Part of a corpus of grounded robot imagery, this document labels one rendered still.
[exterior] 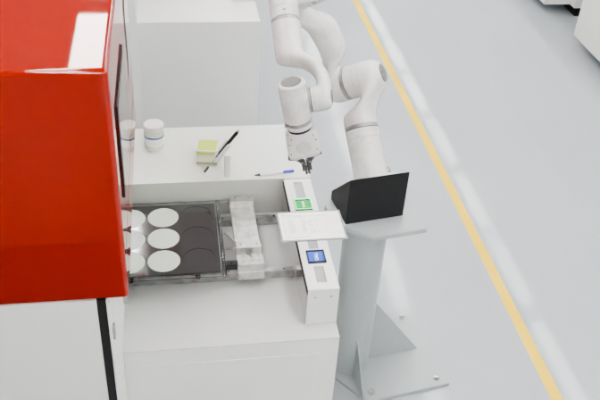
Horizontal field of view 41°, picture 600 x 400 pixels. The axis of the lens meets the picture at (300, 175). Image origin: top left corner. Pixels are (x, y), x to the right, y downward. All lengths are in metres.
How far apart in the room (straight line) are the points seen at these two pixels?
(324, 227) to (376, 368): 1.03
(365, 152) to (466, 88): 2.80
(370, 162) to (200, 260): 0.69
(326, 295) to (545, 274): 1.91
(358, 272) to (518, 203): 1.70
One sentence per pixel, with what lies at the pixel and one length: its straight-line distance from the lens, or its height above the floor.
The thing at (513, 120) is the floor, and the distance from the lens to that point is 5.25.
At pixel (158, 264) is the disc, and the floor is 0.90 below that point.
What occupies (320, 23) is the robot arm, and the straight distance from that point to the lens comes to 2.71.
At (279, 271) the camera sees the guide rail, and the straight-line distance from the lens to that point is 2.54.
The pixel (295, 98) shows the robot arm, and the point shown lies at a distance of 2.35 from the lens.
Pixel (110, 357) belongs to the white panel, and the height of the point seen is 1.03.
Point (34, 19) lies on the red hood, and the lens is 1.81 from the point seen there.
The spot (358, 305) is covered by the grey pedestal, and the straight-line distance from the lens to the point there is 3.09.
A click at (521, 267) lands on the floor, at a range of 4.07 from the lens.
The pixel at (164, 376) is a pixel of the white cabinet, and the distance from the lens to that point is 2.43.
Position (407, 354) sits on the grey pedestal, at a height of 0.02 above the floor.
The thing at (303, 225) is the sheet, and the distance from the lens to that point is 2.54.
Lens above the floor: 2.55
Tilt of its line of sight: 35 degrees down
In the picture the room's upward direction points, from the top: 4 degrees clockwise
